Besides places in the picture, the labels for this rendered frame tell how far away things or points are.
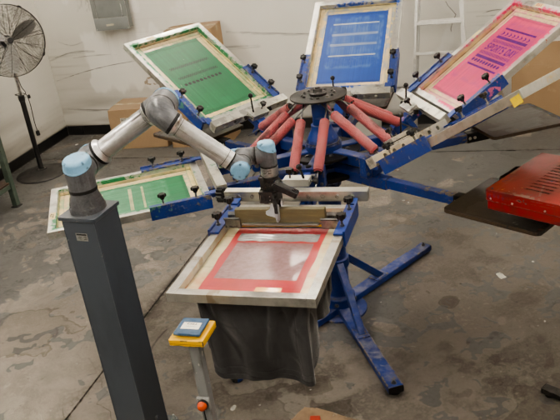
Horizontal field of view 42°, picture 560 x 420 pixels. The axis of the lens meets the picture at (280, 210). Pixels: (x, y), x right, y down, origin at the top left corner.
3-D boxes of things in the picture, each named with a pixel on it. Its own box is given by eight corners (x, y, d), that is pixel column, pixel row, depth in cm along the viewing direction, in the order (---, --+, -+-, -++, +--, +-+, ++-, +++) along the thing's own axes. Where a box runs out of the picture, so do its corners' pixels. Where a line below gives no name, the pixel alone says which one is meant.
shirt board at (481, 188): (585, 213, 318) (586, 197, 315) (538, 251, 294) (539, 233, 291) (351, 160, 410) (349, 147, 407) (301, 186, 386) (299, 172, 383)
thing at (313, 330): (317, 383, 290) (305, 292, 273) (308, 382, 291) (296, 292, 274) (341, 318, 330) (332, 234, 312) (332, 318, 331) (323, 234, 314)
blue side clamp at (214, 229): (220, 244, 320) (217, 230, 317) (209, 244, 321) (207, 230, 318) (242, 214, 346) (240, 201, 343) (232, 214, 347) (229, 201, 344)
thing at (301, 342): (316, 388, 289) (304, 295, 271) (210, 380, 302) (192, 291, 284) (318, 383, 291) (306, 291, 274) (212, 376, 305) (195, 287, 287)
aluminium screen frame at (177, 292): (317, 307, 261) (315, 299, 260) (167, 302, 279) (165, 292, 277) (356, 212, 329) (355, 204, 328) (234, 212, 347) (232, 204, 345)
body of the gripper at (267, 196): (265, 197, 321) (261, 172, 316) (283, 197, 319) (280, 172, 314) (260, 205, 315) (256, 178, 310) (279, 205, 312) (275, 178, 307)
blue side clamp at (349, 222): (346, 247, 303) (344, 232, 300) (334, 246, 305) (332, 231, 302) (358, 215, 329) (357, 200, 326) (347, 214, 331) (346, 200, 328)
